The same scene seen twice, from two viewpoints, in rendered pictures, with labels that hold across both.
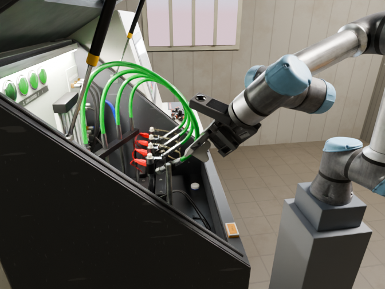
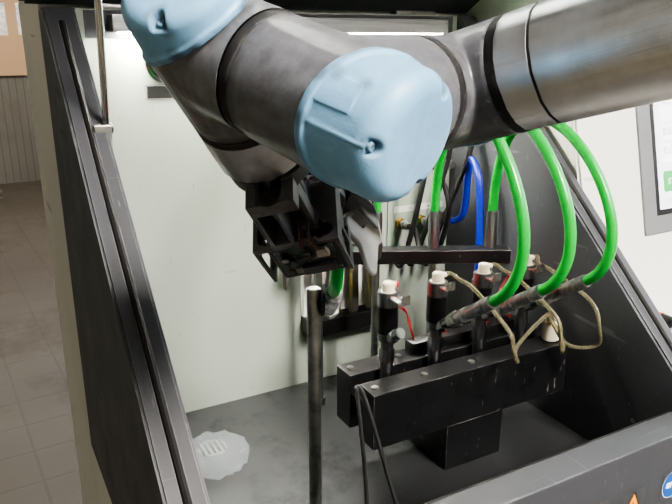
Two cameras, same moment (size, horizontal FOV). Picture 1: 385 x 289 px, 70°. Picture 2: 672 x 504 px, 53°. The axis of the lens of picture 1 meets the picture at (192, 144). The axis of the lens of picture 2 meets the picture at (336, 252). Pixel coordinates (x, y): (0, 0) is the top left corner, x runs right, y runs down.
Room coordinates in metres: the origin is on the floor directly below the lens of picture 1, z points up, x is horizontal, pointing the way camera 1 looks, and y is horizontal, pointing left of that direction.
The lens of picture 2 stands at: (0.44, -0.60, 1.41)
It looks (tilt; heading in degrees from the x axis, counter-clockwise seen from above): 17 degrees down; 68
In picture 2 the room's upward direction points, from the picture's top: straight up
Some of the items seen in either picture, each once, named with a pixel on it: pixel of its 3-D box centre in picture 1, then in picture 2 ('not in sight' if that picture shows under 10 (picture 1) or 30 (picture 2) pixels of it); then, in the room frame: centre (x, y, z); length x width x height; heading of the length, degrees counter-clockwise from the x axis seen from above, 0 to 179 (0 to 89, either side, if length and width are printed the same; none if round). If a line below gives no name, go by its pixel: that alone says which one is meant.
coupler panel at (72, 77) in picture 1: (82, 107); (424, 162); (1.03, 0.43, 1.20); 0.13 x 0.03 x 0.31; 6
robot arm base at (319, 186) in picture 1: (333, 182); not in sight; (0.89, -0.54, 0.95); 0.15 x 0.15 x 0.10
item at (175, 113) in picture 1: (179, 112); not in sight; (1.57, 0.08, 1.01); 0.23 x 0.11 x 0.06; 6
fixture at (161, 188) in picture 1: (153, 184); (454, 398); (0.94, 0.16, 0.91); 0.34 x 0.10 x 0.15; 6
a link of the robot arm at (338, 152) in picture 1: (341, 156); not in sight; (0.88, -0.54, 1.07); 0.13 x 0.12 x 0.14; 28
